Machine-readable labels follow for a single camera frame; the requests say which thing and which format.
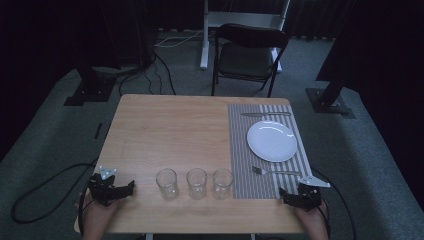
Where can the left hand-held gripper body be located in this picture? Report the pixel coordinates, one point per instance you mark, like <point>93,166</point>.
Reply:
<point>101,190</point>

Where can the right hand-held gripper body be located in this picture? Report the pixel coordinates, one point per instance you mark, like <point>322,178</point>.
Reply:
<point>308,196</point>

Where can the person's right hand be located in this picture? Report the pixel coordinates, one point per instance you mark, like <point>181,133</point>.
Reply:
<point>313,218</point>

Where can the person's left hand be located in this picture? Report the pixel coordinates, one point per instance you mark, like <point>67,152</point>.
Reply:
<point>98,213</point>

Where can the silver fork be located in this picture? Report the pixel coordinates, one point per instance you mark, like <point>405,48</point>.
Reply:
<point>276,172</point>

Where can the clear drinking glass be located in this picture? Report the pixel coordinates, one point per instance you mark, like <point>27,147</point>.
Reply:
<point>196,183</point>
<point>167,184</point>
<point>222,183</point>

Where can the white round plate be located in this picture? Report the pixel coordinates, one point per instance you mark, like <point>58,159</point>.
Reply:
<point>271,141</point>

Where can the grey striped placemat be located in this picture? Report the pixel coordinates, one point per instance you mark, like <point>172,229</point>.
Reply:
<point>241,156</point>

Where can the small black bar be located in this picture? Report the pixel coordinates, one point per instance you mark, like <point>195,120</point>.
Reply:
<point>97,130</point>

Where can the silver table knife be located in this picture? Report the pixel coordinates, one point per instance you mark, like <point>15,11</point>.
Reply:
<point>265,114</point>

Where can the black floor stand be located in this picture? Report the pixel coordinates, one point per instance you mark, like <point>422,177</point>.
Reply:
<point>330,100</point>
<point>90,87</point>

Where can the black folding chair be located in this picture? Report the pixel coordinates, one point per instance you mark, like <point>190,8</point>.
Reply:
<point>248,56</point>

